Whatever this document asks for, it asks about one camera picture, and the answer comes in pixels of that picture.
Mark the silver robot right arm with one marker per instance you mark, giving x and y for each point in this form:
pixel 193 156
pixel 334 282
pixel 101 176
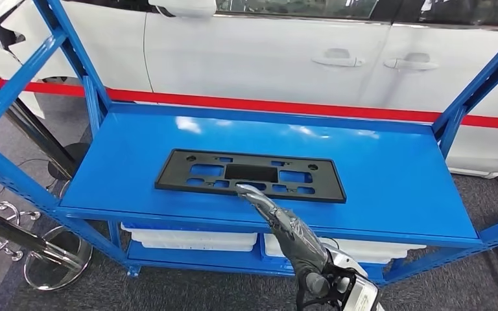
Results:
pixel 360 292

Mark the chrome stanchion with round base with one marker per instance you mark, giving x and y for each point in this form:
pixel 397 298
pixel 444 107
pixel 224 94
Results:
pixel 55 266

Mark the black stanchion post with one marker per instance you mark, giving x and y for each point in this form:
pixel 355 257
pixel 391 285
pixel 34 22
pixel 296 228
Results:
pixel 38 136

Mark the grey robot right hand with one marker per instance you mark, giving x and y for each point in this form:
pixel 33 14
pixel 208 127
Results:
pixel 296 240

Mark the chrome chair base with casters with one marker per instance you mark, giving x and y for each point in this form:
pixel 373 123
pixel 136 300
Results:
pixel 15 256

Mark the red barrier belt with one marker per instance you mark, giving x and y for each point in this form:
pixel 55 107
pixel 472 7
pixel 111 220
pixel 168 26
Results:
pixel 275 107

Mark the white plastic bin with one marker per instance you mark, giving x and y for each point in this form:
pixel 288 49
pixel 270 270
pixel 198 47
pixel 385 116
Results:
pixel 373 253
pixel 189 240

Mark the white car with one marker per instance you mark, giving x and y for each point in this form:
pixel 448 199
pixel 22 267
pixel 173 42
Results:
pixel 253 56

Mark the black plastic plate frame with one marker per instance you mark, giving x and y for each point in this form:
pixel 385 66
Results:
pixel 176 171

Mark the blue metal shelf rack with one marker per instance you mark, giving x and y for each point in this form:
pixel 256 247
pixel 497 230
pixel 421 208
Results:
pixel 382 180

